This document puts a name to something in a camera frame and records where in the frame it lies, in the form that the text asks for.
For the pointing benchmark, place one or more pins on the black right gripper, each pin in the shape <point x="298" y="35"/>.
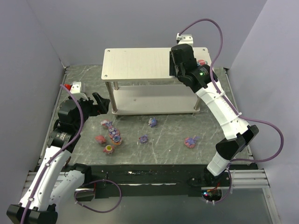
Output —
<point x="173" y="63"/>

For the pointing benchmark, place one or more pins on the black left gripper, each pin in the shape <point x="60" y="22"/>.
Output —
<point x="92" y="107"/>

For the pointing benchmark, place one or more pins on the pink blue goggles toy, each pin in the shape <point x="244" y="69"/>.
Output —
<point x="202" y="62"/>

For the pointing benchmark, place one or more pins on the pink toy yellow hat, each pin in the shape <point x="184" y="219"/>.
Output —
<point x="108" y="149"/>

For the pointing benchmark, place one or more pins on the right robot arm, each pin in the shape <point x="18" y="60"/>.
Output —
<point x="204" y="83"/>

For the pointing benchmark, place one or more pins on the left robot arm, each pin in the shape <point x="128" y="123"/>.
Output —
<point x="40" y="203"/>

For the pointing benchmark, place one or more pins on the white two-tier shelf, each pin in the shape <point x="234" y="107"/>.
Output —
<point x="139" y="83"/>

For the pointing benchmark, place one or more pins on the pink white toy top-left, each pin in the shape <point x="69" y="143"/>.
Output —
<point x="106" y="123"/>

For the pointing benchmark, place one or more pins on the purple spotted toy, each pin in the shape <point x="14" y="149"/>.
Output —
<point x="112" y="131"/>

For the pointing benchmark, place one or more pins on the orange base purple toy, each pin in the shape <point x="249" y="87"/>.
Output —
<point x="116" y="140"/>

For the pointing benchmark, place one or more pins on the purple toy centre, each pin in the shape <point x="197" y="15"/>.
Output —
<point x="143" y="139"/>

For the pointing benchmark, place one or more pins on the purple white standing toy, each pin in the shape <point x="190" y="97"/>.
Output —
<point x="152" y="122"/>

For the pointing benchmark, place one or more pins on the black front base bar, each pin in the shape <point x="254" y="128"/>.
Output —
<point x="152" y="180"/>

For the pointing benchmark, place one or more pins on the pink purple lying toy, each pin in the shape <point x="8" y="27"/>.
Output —
<point x="191" y="142"/>

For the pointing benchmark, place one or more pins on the small electronics board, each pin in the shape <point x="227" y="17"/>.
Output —
<point x="212" y="195"/>

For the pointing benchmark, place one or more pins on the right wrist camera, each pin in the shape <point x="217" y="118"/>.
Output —
<point x="184" y="39"/>

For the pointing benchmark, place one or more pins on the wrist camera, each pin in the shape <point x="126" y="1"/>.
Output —
<point x="184" y="39"/>
<point x="77" y="89"/>

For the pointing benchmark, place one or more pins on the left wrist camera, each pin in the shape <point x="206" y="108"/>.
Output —
<point x="77" y="89"/>

